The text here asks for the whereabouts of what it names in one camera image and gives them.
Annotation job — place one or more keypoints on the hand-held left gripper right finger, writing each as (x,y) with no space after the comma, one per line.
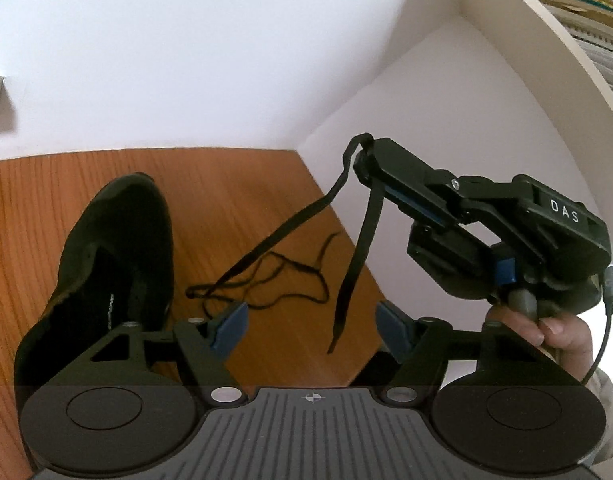
(391,331)

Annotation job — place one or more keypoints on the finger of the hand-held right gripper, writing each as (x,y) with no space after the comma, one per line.
(451,260)
(406,172)

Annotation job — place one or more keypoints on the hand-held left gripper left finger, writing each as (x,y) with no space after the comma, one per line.
(231,329)

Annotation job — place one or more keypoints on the black shoelace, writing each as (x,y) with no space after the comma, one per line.
(286,227)

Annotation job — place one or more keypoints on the black shoe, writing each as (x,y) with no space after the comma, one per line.
(111,240)

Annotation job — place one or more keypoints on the person's right forearm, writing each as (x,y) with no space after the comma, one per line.
(608,410)

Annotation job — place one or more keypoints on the person's right hand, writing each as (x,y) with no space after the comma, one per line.
(566,340)

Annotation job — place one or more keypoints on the white cabinet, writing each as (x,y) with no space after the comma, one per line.
(486,85)

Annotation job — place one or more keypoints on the stack of books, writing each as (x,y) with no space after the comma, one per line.
(586,15)

